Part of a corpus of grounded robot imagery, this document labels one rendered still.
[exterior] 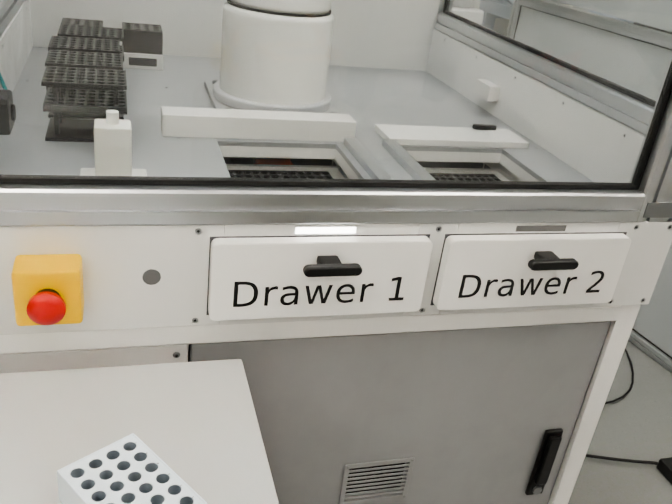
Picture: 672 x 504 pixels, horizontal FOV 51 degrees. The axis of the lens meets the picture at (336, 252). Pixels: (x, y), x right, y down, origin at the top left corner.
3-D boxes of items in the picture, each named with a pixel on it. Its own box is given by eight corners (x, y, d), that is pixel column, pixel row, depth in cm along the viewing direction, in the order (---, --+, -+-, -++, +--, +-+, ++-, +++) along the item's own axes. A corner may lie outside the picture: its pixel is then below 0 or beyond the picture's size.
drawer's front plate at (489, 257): (610, 303, 107) (633, 238, 102) (436, 311, 99) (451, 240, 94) (604, 297, 109) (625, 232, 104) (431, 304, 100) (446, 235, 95)
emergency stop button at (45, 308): (66, 327, 78) (64, 296, 77) (27, 329, 77) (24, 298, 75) (67, 313, 81) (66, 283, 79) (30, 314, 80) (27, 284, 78)
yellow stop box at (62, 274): (82, 327, 81) (80, 273, 78) (14, 331, 79) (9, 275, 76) (84, 304, 86) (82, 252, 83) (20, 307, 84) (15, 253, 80)
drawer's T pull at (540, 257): (577, 270, 97) (580, 261, 97) (530, 271, 95) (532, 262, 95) (563, 257, 100) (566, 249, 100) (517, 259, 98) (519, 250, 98)
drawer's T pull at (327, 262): (362, 276, 88) (363, 266, 88) (304, 278, 86) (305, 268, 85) (353, 262, 91) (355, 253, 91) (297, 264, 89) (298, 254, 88)
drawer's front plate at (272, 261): (419, 311, 98) (434, 241, 93) (209, 321, 90) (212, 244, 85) (415, 305, 99) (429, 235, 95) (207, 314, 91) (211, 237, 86)
